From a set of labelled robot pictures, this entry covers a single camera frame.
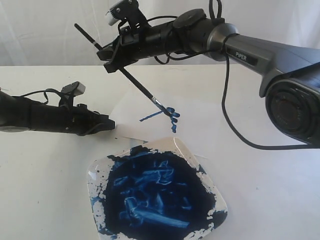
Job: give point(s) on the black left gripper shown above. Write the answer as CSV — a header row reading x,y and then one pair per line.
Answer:
x,y
77,119

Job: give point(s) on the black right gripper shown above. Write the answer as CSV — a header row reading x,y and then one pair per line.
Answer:
x,y
131,47

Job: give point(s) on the black paintbrush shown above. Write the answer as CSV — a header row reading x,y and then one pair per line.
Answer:
x,y
127,74

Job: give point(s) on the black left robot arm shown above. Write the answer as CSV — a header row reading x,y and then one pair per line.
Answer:
x,y
19,114

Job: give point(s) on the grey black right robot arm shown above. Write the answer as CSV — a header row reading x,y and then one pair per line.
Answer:
x,y
290,74

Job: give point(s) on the white plate with blue paint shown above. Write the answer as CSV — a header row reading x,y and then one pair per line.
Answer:
x,y
154,191

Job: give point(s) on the white paper sheet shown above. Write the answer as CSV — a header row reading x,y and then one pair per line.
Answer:
x,y
197,127

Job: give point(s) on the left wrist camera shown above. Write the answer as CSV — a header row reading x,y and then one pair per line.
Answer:
x,y
74,89

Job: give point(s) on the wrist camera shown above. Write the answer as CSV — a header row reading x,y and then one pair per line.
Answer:
x,y
126,11
74,89

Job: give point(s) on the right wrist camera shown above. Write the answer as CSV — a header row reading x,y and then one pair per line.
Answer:
x,y
126,11

